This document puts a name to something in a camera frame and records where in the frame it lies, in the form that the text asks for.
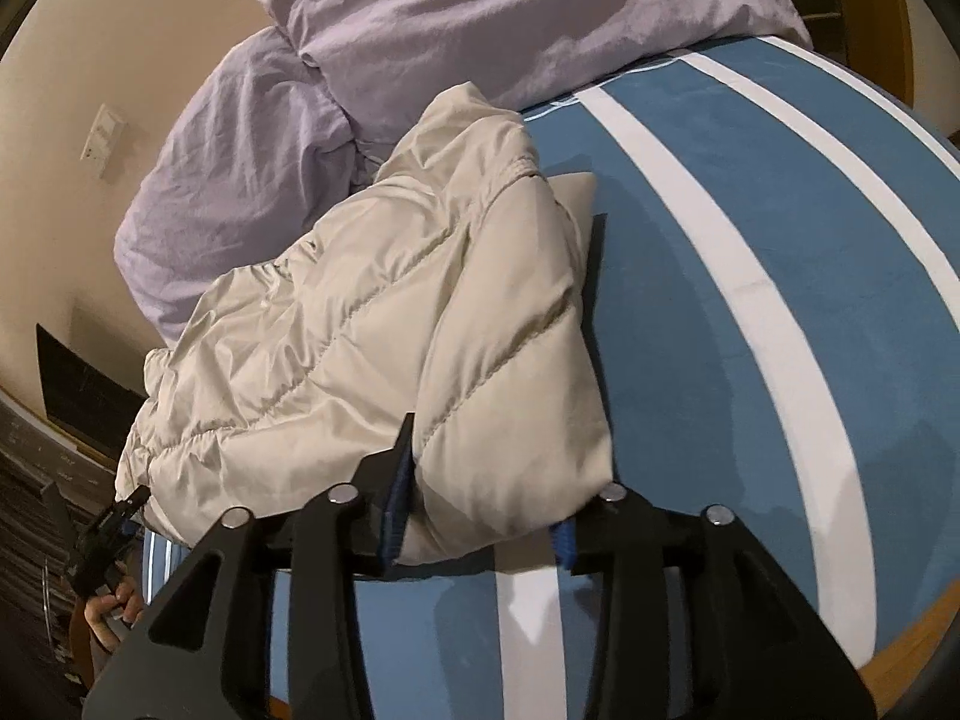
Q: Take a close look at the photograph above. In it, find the crumpled lilac pillow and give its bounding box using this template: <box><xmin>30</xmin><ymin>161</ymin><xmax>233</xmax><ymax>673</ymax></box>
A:
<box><xmin>112</xmin><ymin>30</ymin><xmax>385</xmax><ymax>350</ymax></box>

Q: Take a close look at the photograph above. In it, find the beige puffer jacket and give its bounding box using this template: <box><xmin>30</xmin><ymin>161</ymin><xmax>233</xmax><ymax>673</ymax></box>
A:
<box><xmin>115</xmin><ymin>81</ymin><xmax>620</xmax><ymax>565</ymax></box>

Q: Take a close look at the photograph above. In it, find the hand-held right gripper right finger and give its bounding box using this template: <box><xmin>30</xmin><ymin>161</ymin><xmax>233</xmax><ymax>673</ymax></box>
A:
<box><xmin>551</xmin><ymin>484</ymin><xmax>878</xmax><ymax>720</ymax></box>

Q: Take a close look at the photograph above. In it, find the black flat screen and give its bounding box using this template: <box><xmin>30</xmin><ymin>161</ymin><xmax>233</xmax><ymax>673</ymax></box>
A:
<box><xmin>35</xmin><ymin>322</ymin><xmax>149</xmax><ymax>445</ymax></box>

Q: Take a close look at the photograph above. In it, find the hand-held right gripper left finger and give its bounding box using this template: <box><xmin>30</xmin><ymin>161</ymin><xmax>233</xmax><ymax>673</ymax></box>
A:
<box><xmin>79</xmin><ymin>412</ymin><xmax>418</xmax><ymax>720</ymax></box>

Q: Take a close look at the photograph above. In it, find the blue white striped bed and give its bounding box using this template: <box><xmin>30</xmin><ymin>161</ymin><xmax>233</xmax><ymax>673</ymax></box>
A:
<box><xmin>135</xmin><ymin>34</ymin><xmax>960</xmax><ymax>720</ymax></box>

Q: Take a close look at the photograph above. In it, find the dark patterned cabinet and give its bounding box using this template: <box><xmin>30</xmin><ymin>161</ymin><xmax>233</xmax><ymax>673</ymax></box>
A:
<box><xmin>0</xmin><ymin>397</ymin><xmax>125</xmax><ymax>661</ymax></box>

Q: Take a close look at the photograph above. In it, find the white wall switch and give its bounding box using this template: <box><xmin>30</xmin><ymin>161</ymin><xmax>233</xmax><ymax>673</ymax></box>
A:
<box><xmin>90</xmin><ymin>105</ymin><xmax>130</xmax><ymax>145</ymax></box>

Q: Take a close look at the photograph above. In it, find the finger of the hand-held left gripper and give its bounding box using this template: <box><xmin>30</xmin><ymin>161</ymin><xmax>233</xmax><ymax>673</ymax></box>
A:
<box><xmin>111</xmin><ymin>486</ymin><xmax>152</xmax><ymax>530</ymax></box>

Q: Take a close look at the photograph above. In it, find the white wall socket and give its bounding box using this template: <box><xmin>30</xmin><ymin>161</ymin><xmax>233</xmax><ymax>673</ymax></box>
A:
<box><xmin>80</xmin><ymin>139</ymin><xmax>115</xmax><ymax>181</ymax></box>

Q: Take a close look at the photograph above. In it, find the large lilac pillow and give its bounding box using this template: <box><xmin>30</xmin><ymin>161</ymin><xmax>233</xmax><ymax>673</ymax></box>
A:
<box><xmin>246</xmin><ymin>0</ymin><xmax>816</xmax><ymax>137</ymax></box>

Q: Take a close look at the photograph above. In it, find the person's left hand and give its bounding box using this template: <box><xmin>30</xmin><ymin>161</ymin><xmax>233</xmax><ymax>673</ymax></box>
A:
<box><xmin>82</xmin><ymin>576</ymin><xmax>149</xmax><ymax>652</ymax></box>

